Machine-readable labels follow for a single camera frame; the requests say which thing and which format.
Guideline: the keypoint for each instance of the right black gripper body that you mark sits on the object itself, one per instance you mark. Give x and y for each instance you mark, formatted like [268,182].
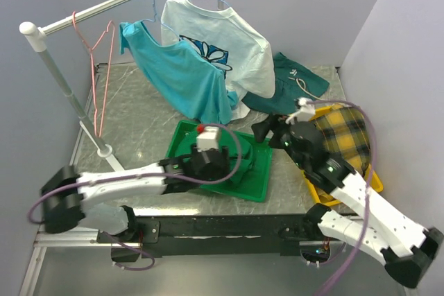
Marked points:
[286,143]

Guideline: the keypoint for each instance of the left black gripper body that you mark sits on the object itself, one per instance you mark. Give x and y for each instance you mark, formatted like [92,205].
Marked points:
[223,171]

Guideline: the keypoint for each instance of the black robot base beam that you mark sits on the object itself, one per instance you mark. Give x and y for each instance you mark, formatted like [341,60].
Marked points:
[160,236]

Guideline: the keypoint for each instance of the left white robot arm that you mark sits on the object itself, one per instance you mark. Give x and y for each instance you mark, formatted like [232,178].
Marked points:
[72,199]

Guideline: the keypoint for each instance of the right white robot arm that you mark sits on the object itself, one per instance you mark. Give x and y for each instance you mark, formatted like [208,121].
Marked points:
[405,248]

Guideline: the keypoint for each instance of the turquoise t shirt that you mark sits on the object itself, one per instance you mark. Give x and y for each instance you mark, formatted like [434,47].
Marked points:
[189,83]

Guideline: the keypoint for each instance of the white flower print t shirt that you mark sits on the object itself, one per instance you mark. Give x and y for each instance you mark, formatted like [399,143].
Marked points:
[227,42]

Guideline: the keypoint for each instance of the green plastic tray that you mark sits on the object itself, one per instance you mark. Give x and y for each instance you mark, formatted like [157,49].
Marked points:
[250,182]

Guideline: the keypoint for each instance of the yellow plaid cloth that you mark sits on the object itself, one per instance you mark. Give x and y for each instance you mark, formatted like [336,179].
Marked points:
[345,134]

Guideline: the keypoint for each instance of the dark teal shorts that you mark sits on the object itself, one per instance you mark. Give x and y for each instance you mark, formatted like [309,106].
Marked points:
[292,81]

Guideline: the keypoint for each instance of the yellow plastic tray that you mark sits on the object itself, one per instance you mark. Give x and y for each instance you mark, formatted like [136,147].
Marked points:
[323,183]

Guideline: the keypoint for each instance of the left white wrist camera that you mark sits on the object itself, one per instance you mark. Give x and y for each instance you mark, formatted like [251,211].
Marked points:
[207,138]

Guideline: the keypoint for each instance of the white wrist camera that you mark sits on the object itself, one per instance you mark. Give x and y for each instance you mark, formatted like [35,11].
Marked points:
[305,110]
[207,138]

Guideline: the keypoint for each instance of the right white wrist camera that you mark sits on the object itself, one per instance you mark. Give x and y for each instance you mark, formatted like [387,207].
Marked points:
[305,110]

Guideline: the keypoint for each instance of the blue wire hanger left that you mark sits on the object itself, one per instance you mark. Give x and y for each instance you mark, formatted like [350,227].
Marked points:
[156,18]

